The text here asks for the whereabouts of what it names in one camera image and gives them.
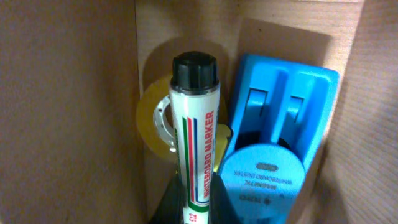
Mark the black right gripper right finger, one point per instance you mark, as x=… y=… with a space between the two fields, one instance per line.
x=221 y=208

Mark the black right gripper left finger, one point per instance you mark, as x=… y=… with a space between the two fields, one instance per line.
x=169 y=210

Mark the yellow tape roll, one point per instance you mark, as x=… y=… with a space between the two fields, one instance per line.
x=156 y=130

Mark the brown cardboard box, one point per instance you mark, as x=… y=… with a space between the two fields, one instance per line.
x=72 y=73

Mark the blue whiteboard eraser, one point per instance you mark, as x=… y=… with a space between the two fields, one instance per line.
x=278 y=116

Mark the black whiteboard marker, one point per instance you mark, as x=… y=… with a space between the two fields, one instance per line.
x=194 y=99

